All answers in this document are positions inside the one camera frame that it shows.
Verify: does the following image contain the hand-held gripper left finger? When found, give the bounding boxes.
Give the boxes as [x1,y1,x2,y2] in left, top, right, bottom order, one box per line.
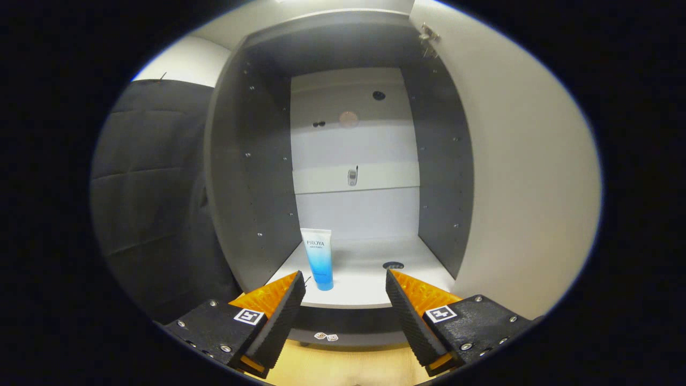
[161,271,307,380]

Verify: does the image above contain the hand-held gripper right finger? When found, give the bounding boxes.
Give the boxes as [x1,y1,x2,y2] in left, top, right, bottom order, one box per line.
[385,268,536,377]

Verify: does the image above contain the blue and white tube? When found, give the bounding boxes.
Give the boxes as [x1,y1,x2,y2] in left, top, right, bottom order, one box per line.
[300,228,334,291]

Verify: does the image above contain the white cabinet shelf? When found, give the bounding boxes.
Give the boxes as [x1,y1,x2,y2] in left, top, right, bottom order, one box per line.
[266,236,456,310]

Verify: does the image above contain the dark grey cabinet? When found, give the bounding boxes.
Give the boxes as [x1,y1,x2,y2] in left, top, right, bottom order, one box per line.
[204,8,475,348]

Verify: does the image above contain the black backdrop cloth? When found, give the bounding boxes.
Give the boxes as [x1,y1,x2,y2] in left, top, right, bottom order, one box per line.
[90,79,242,325]

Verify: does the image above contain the metal door hinge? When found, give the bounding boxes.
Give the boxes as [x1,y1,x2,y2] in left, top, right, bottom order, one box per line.
[420,23,442,58]

